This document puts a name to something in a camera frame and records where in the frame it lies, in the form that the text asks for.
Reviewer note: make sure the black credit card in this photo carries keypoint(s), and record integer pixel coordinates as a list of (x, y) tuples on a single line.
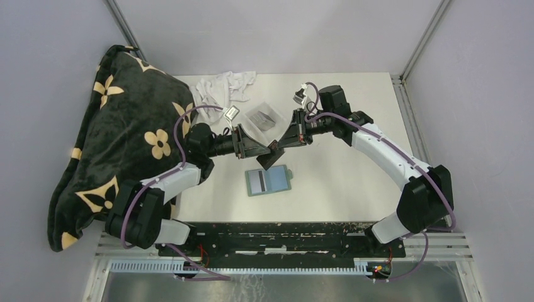
[(268, 160)]

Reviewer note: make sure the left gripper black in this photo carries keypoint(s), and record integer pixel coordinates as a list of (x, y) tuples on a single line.
[(244, 146)]

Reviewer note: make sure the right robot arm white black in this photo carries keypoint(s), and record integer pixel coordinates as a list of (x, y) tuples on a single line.
[(426, 201)]

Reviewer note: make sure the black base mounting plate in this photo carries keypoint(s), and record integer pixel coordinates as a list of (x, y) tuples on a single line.
[(286, 245)]

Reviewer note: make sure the silver VIP credit card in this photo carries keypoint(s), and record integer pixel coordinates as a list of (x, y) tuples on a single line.
[(256, 182)]

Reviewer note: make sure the stack of credit cards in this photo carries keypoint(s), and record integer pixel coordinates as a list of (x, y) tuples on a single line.
[(262, 121)]

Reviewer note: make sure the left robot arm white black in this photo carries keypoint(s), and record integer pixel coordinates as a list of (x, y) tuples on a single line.
[(138, 217)]

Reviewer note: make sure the green leather card holder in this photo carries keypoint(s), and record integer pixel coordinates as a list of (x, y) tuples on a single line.
[(278, 179)]

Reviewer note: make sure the aluminium rail frame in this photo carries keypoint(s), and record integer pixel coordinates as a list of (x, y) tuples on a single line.
[(436, 259)]

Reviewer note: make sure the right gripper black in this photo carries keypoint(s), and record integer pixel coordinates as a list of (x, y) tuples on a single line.
[(295, 135)]

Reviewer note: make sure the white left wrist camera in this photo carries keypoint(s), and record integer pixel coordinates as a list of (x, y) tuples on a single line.
[(231, 113)]

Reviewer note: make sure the clear plastic card box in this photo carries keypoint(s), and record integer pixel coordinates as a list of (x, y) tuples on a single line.
[(281, 122)]

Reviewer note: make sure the black floral blanket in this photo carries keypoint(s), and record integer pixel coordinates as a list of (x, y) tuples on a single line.
[(133, 129)]

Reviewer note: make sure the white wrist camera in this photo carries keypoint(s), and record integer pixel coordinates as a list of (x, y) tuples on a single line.
[(300, 96), (231, 113)]

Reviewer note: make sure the white crumpled cloth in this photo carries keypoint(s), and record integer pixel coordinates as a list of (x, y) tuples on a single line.
[(223, 89)]

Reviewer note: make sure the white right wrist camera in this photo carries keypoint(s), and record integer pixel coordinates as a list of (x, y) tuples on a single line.
[(300, 96)]

